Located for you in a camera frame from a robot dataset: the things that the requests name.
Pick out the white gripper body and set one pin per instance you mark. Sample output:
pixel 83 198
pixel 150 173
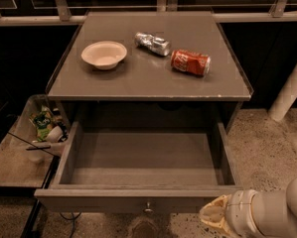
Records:
pixel 239 212

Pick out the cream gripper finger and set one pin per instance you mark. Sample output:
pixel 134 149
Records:
pixel 213 215

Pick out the grey top drawer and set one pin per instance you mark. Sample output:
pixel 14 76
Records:
pixel 129 171

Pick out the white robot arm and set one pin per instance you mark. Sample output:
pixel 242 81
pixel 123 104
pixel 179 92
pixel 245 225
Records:
pixel 266 154

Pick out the grey wooden drawer cabinet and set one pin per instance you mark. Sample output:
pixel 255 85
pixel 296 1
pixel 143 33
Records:
pixel 143 76

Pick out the red cola can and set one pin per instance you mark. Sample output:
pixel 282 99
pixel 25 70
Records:
pixel 190 62

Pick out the crushed silver can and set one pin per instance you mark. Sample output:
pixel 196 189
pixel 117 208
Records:
pixel 153 43

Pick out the white cup in bin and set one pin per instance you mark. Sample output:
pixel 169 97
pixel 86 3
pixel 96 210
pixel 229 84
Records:
pixel 55 134

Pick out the black rod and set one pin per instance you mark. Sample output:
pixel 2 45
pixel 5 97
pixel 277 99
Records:
pixel 35 148

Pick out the white paper bowl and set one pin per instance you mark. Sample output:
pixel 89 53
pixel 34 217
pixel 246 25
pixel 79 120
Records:
pixel 104 55

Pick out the green snack wrapper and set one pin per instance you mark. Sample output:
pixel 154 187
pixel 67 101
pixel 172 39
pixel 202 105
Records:
pixel 43 122

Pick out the metal railing frame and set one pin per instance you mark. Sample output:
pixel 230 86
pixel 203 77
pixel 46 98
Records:
pixel 148 7

